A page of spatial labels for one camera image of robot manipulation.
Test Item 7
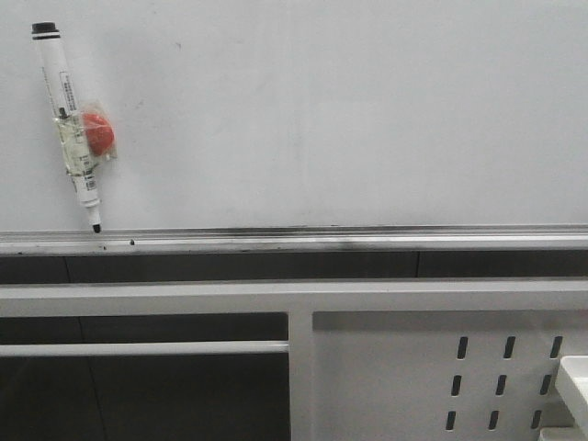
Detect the white metal slotted frame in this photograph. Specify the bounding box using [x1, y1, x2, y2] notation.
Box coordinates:
[1, 278, 587, 440]

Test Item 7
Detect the white whiteboard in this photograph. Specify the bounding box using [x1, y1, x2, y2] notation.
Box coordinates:
[1, 1, 587, 232]

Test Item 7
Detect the white black whiteboard marker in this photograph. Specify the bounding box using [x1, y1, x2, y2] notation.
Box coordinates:
[31, 22, 101, 233]

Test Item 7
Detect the aluminium whiteboard tray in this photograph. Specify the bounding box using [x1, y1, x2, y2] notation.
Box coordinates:
[1, 224, 587, 256]

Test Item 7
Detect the white plastic bin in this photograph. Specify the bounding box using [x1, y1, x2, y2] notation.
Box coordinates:
[538, 356, 587, 440]

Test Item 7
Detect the red round magnet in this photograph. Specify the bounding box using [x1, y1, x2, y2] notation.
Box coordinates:
[83, 113, 115, 156]

